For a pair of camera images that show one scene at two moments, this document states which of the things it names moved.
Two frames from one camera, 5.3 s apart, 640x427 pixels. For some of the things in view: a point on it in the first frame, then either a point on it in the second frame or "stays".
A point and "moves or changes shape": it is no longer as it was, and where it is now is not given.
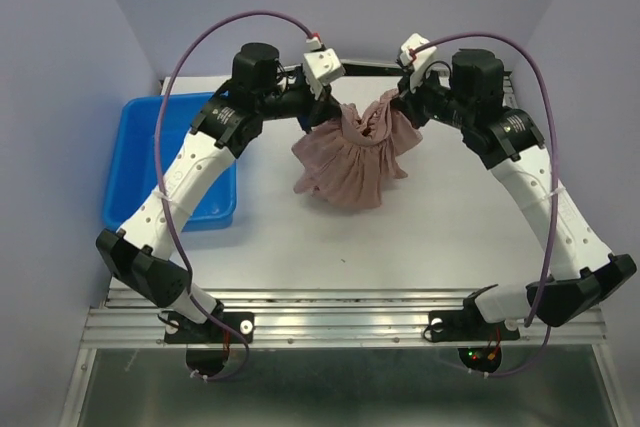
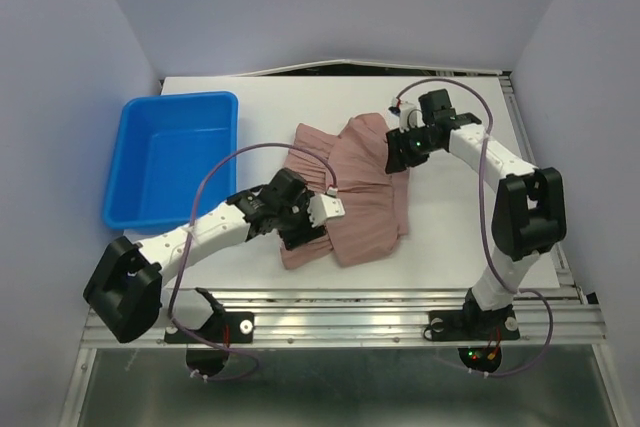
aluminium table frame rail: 133,320 stays
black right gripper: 410,98 -> 397,160
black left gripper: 317,109 -> 305,232
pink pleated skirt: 346,158 moves or changes shape
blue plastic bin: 131,171 stays
